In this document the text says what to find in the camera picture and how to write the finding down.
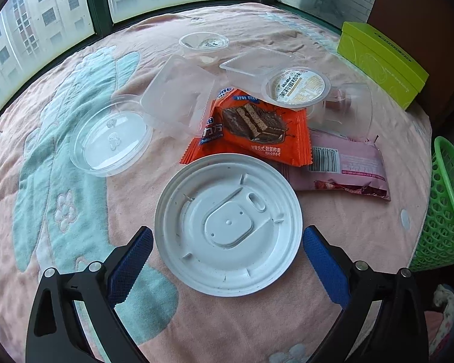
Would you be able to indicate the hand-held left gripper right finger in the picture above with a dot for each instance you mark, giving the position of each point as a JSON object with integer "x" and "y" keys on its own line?
{"x": 325, "y": 264}

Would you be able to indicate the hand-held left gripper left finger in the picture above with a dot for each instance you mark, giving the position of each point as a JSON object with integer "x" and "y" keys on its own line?
{"x": 130, "y": 261}

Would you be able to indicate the white round plastic lid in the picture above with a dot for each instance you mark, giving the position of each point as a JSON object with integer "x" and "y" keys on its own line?
{"x": 227, "y": 227}

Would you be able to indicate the pink snack wrapper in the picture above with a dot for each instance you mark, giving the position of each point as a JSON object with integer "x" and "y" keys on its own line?
{"x": 355, "y": 162}

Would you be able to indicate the green perforated plastic basket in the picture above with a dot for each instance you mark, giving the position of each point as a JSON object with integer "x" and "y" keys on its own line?
{"x": 446, "y": 204}

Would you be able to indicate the clear round plastic lid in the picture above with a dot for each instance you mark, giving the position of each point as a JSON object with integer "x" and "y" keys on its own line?
{"x": 109, "y": 140}

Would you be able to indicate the floral cloth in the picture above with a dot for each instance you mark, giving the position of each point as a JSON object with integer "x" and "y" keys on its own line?
{"x": 444, "y": 310}

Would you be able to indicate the orange snack wrapper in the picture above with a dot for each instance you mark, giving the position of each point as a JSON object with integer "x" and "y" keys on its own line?
{"x": 257, "y": 136}

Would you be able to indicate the large clear plastic cup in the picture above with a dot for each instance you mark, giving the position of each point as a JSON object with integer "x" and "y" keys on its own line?
{"x": 348, "y": 109}

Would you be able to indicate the clear plastic clamshell box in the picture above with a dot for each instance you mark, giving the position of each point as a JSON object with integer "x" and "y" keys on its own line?
{"x": 174, "y": 94}

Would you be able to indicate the jelly cup with printed seal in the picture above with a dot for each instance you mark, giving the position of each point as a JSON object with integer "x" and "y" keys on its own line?
{"x": 297, "y": 85}

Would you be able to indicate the green cardboard box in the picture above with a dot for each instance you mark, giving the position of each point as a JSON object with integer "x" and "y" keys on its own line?
{"x": 378, "y": 64}

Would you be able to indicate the clear rectangular plastic tray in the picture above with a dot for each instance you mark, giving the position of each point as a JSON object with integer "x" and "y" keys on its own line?
{"x": 249, "y": 64}

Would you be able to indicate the small clear plastic cup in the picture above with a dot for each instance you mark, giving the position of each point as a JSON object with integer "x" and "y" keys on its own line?
{"x": 202, "y": 41}

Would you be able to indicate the brown wooden board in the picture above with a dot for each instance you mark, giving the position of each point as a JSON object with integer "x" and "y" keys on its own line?
{"x": 420, "y": 15}

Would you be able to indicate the green window frame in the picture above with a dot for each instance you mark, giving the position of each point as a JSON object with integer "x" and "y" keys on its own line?
{"x": 96, "y": 3}

